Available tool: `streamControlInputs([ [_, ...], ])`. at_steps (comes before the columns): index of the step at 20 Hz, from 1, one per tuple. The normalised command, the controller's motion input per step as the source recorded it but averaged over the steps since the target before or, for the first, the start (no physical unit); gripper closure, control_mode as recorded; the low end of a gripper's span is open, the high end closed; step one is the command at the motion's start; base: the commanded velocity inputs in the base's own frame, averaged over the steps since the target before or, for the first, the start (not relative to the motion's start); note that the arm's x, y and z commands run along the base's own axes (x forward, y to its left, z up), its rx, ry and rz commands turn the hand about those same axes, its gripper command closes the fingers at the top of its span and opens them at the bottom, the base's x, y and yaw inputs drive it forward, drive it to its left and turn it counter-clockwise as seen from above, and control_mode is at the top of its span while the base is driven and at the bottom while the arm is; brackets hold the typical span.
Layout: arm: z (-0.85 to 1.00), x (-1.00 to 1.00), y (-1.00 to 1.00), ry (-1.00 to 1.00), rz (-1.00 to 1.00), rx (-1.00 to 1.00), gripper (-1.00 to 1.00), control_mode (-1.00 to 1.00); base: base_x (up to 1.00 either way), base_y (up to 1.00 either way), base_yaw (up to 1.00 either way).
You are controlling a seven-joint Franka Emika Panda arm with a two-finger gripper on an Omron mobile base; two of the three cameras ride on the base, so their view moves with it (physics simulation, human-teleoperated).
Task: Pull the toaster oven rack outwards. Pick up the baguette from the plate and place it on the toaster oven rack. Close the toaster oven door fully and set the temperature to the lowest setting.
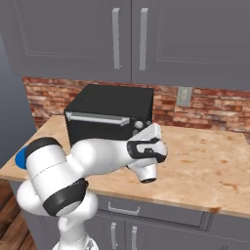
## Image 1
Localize blue plate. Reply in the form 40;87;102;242
14;146;29;171

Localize silver drawer handle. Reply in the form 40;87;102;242
107;201;142;217

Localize grey drawer front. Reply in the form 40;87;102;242
97;193;213;229

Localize grey wall socket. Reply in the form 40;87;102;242
176;86;193;107

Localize silver base cupboard handle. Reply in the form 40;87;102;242
131;226;139;250
109;222;118;250

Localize silver wall cupboard handle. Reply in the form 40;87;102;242
139;7;149;72
111;7;122;70

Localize silver toaster oven door handle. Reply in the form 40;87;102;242
65;111;131;127

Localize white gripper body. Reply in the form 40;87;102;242
133;123;163;143

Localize black toaster oven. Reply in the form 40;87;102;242
63;83;155;148

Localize grey wall cupboard door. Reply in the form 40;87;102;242
0;0;133;84
131;0;250;92

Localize black toaster oven door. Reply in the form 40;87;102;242
64;111;134;148

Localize grey base cupboard door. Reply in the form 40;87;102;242
85;214;126;250
124;220;250;250
21;208;63;250

